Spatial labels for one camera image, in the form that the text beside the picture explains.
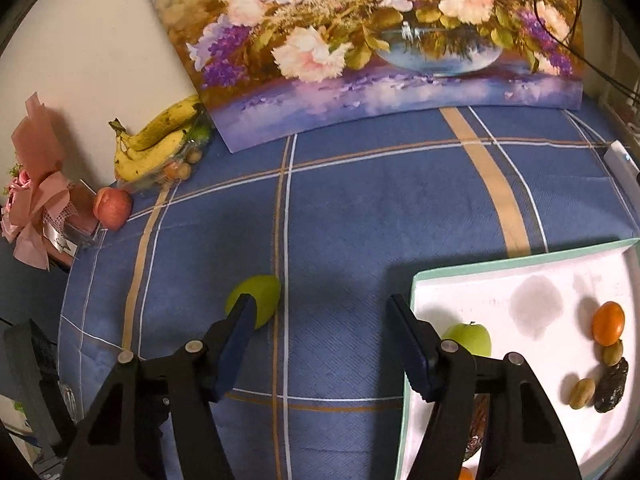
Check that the round brown kiwi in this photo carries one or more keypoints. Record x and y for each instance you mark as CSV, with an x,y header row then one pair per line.
x,y
582,393

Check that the black chair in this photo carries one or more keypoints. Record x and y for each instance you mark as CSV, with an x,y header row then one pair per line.
x,y
35,385

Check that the white tray with teal rim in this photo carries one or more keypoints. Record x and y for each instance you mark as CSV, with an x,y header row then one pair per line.
x,y
465,295

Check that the red apple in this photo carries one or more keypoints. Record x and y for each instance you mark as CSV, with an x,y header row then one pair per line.
x,y
112,208

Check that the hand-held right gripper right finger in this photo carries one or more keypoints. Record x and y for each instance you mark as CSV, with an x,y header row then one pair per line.
x,y
412,350

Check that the brown wrinkled date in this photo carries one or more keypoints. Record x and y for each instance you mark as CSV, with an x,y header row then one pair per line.
x,y
480,420

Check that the small tangerine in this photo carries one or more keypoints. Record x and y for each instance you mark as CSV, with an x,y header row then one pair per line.
x,y
466,474

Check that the bunch of yellow bananas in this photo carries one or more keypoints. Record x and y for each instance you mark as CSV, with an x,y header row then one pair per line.
x,y
150,152

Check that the green apple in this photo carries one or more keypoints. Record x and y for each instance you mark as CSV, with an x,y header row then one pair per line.
x,y
470,337

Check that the orange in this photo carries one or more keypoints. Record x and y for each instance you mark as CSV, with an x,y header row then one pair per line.
x,y
608,322

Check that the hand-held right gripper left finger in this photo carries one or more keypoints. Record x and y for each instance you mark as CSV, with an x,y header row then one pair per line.
x,y
235,347

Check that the white power strip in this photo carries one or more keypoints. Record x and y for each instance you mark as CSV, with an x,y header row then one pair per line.
x,y
621,160

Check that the clear plastic container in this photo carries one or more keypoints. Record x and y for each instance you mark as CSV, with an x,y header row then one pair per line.
x,y
192,155

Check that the blue plaid tablecloth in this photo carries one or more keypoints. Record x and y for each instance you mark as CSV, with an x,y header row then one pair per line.
x,y
375,210

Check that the pink wrapped bouquet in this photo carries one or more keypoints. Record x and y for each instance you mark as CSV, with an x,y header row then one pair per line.
x,y
35,195

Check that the small brown kiwi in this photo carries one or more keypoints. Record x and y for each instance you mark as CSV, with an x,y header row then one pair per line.
x,y
613,353

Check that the floral painting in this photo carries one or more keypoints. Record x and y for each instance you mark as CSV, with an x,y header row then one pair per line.
x,y
350,35

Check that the green pear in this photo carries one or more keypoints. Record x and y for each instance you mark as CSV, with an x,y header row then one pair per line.
x,y
265,295

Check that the dark wrinkled date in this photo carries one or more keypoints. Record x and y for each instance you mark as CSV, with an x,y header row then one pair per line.
x,y
612,387

